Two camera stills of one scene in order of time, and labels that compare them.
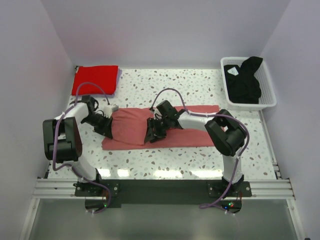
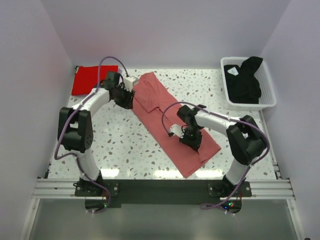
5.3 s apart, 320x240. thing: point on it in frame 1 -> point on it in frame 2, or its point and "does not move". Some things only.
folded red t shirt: [105, 76] does not move
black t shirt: [243, 86] does not move
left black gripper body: [100, 123] -> [123, 97]
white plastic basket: [267, 98] does not move
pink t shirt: [129, 127] -> [159, 109]
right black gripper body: [159, 126] -> [192, 136]
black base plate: [106, 196] does not move
